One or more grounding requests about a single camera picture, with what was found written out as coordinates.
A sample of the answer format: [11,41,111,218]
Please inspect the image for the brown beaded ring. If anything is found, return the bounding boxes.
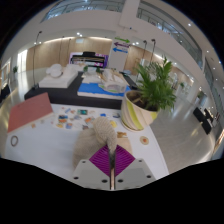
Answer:
[9,134,20,148]

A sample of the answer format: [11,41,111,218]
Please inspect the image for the black piano with purple screen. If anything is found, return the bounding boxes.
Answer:
[68,51,110,70]

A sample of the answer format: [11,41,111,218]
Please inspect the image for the white sheet with colourful stickers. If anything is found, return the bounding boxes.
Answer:
[51,104,122,131]

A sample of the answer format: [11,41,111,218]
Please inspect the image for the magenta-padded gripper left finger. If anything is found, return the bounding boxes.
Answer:
[72,144,112,191]

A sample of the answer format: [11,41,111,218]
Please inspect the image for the low black display platform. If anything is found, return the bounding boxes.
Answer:
[23,71,138,111]

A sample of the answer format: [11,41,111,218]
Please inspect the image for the blue-based architectural model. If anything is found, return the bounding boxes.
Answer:
[76,69,132,100]

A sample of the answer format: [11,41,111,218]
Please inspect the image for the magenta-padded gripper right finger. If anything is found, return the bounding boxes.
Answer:
[112,144,157,191]

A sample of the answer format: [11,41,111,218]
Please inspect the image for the group of black chairs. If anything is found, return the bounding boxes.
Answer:
[192,106,217,135]

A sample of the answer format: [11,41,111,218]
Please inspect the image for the tall black floor lamp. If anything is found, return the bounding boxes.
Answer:
[31,30,44,91]
[150,38,157,64]
[142,39,148,62]

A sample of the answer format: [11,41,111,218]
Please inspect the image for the white architectural model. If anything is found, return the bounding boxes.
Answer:
[38,63,81,90]

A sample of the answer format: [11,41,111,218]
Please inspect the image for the cream knitted towel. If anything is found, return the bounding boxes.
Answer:
[72,116,133,168]

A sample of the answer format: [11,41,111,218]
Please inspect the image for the large pink flat board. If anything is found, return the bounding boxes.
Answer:
[6,92,55,135]

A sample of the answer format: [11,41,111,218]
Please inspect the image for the white pillar with arrow signs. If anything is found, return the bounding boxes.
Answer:
[107,34,133,73]

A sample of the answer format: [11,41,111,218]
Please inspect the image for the potted palm in striped pot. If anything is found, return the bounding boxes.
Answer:
[120,55,178,132]

